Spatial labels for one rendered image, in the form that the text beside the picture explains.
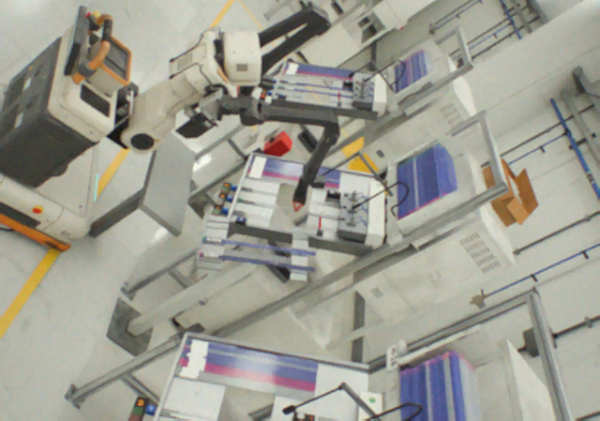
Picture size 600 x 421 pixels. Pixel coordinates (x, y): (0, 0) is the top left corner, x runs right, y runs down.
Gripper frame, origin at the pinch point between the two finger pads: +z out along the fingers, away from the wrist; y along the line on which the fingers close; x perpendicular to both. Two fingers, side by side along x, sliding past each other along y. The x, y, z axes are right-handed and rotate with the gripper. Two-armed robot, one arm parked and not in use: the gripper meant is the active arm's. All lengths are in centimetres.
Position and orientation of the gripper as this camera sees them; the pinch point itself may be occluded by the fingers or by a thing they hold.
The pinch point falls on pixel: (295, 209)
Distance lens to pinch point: 335.5
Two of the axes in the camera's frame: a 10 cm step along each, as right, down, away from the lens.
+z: -2.3, 8.1, 5.4
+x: -9.7, -2.5, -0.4
